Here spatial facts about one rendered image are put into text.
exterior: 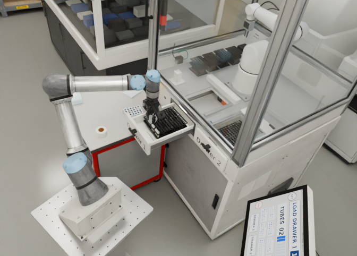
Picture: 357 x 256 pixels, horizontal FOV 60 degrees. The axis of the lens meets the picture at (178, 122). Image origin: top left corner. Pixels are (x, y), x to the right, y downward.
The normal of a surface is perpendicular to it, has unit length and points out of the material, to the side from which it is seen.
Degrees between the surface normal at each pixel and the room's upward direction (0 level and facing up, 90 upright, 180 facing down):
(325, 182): 0
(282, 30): 90
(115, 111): 0
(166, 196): 0
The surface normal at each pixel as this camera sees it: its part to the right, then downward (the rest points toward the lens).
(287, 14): -0.83, 0.32
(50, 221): 0.10, -0.72
